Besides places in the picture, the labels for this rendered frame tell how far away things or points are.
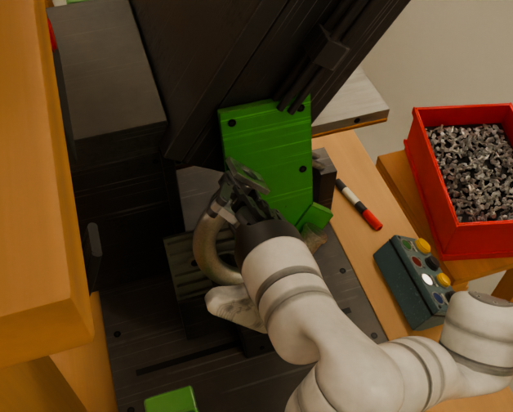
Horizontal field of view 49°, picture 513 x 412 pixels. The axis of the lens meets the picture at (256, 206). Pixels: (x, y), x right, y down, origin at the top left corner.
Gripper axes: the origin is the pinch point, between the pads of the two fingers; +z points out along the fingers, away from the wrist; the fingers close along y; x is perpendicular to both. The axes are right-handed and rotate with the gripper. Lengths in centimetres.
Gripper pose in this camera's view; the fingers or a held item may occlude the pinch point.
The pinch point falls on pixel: (239, 190)
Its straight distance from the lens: 69.4
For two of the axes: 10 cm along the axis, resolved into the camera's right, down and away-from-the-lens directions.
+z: -2.9, -5.7, 7.7
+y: -7.3, -4.0, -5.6
